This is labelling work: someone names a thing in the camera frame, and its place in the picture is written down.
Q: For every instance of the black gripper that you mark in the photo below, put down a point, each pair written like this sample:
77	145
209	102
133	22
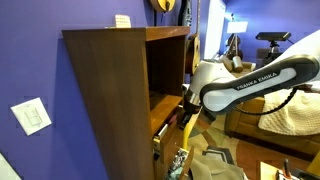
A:
189	111

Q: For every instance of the topmost wooden drawer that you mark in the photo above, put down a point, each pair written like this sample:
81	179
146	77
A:
168	140

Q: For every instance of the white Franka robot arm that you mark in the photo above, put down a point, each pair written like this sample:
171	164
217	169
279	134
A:
216	90

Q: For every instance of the brown wooden shelf cabinet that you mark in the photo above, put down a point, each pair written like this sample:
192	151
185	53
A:
130	80

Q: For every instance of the brown leather sofa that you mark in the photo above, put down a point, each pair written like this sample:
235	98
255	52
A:
244	121

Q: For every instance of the grey cloth on floor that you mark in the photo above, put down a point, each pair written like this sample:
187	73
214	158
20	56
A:
208	168

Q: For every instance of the brown acoustic guitar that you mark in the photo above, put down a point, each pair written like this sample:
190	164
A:
193	47

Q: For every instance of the white lamp shade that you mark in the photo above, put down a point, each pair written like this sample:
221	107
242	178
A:
237	27

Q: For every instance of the cream knitted blanket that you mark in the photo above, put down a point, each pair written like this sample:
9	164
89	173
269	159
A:
301	116

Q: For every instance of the small cream card on cabinet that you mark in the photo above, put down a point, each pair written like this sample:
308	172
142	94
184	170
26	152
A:
122	21

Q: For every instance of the wooden side table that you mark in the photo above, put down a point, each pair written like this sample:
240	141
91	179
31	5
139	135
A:
269	172

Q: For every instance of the black camera on tripod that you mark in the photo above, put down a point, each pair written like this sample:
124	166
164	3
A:
273	38

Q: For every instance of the white wall light switch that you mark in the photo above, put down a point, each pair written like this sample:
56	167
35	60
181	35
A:
31	115

